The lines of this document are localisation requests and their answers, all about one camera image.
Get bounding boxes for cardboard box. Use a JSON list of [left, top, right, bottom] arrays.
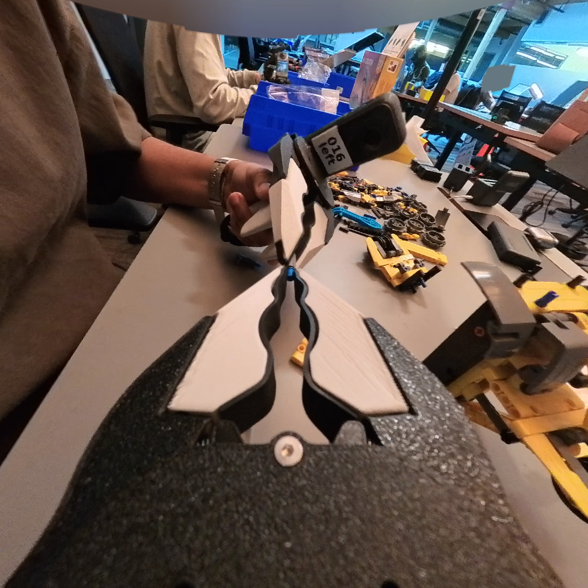
[[351, 49, 405, 109]]

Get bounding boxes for grey laptop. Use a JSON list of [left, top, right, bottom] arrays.
[[546, 137, 588, 190]]

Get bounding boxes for blue plastic bin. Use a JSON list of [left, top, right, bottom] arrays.
[[242, 71, 357, 153]]

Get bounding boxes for yellow and grey toy vehicle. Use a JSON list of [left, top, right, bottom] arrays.
[[448, 260, 588, 522]]

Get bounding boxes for light blue plastic piece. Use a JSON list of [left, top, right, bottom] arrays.
[[331, 206, 383, 232]]

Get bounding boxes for yellow bag with white paper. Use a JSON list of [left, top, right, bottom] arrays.
[[385, 115, 433, 166]]

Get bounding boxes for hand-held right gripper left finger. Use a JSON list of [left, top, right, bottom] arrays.
[[168, 268, 288, 432]]

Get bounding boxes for small yellow toy assembly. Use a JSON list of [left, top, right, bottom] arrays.
[[365, 233, 449, 293]]

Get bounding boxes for silver wristwatch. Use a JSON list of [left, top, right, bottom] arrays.
[[208, 157, 242, 208]]

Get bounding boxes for person's left forearm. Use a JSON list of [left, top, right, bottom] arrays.
[[138, 137, 219, 208]]

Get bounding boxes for pile of toy building pieces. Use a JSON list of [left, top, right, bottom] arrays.
[[328, 172, 449, 249]]

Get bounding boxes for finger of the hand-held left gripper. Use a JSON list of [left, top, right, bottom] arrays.
[[270, 158, 310, 263], [294, 203, 336, 268]]

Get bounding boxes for black battery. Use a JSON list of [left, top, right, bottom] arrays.
[[410, 158, 443, 183]]

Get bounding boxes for grey earbuds case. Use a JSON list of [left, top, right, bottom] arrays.
[[526, 226, 559, 249]]

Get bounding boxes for person's left hand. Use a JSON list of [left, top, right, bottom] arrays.
[[222, 160, 275, 249]]

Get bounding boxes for black power bank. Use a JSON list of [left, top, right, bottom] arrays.
[[486, 221, 543, 272]]

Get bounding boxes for black charger with slots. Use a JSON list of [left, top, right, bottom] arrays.
[[466, 169, 532, 208]]

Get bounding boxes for black charger with screen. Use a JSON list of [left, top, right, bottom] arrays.
[[443, 165, 474, 192]]

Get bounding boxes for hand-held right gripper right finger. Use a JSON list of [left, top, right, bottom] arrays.
[[294, 269, 409, 444]]

